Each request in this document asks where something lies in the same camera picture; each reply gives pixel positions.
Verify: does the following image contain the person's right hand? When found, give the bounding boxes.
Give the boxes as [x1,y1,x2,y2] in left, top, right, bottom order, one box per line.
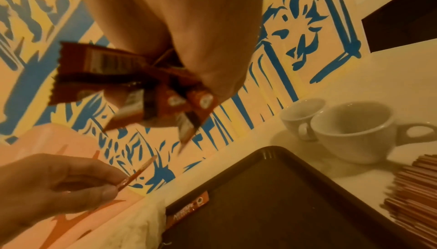
[73,0,264,103]

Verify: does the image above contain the person's left hand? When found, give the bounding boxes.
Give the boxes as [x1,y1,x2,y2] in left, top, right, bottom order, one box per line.
[0,153,131,244]

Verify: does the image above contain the single red coffee stick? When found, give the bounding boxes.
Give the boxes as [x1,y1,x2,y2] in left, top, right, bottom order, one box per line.
[114,155,160,193]
[163,190,212,230]

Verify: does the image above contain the row of tea bags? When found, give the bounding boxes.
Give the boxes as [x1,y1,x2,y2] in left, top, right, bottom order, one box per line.
[101,196,169,249]

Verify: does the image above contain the Nescafe sachets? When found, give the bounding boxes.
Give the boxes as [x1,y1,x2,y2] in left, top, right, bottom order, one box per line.
[47,41,222,147]

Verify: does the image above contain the dark brown tray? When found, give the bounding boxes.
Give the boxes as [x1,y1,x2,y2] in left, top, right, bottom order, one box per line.
[158,145,429,249]

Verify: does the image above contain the bundle of red stir sticks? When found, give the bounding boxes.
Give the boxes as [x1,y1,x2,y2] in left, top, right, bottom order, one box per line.
[381,153,437,247]

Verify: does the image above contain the small white cup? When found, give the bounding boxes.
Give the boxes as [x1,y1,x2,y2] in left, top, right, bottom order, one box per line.
[308,100,437,166]
[279,97,328,142]

